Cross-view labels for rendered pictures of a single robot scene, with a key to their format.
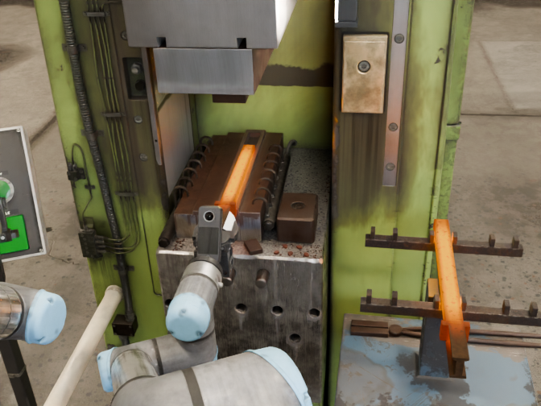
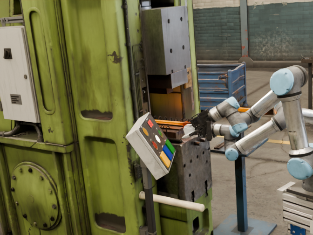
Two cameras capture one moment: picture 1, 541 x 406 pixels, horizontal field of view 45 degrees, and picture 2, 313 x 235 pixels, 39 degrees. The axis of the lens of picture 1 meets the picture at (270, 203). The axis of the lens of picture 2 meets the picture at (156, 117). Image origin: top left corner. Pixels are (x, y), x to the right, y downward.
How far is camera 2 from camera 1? 2.75 m
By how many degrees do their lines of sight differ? 60
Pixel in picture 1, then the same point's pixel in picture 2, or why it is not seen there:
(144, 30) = (169, 68)
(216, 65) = (181, 75)
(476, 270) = not seen: hidden behind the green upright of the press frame
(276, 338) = (203, 164)
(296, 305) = (206, 148)
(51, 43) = (125, 88)
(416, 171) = (196, 103)
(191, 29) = (177, 65)
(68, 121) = (129, 119)
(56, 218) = not seen: outside the picture
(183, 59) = (176, 75)
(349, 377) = not seen: hidden behind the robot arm
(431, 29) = (193, 59)
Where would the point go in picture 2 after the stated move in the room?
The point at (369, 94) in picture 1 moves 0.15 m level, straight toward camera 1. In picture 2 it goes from (189, 80) to (208, 81)
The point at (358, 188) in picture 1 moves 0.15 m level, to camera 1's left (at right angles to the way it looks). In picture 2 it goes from (188, 113) to (181, 119)
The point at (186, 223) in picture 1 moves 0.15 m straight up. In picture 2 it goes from (178, 134) to (176, 113)
